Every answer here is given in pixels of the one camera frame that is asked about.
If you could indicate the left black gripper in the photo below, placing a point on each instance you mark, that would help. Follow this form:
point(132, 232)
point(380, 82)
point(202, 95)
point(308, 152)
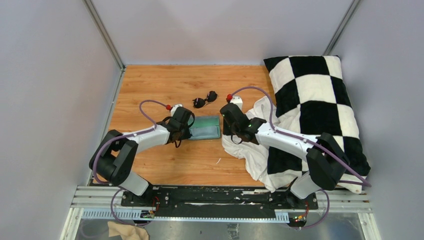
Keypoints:
point(186, 135)

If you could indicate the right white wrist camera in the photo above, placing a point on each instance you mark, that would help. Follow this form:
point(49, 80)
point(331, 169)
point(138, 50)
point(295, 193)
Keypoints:
point(237, 100)

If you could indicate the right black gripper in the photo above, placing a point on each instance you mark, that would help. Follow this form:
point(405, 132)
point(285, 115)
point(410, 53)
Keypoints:
point(226, 130)

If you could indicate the light blue cleaning cloth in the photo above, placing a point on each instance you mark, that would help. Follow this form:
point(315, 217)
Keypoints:
point(204, 133)

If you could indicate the black white checkered pillow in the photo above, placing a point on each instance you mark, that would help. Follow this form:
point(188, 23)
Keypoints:
point(315, 85)

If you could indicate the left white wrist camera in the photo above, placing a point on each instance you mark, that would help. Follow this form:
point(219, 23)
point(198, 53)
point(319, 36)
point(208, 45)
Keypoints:
point(174, 108)

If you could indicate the beige crumpled cloth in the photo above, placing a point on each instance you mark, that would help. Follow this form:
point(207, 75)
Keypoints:
point(127, 232)

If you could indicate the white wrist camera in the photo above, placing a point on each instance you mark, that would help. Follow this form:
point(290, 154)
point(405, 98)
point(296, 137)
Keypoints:
point(174, 108)
point(237, 100)

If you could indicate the black round sunglasses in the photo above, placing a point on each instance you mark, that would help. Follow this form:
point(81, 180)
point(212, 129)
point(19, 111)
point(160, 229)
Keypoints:
point(201, 102)

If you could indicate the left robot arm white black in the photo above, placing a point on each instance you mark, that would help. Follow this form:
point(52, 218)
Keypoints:
point(114, 157)

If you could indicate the black metal base rail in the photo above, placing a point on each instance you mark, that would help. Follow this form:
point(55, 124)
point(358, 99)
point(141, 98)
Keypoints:
point(211, 204)

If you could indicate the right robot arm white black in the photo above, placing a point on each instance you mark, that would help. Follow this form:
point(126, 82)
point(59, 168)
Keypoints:
point(326, 161)

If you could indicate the white crumpled cloth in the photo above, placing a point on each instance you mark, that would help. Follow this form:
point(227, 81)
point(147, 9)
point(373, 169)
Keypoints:
point(256, 156)

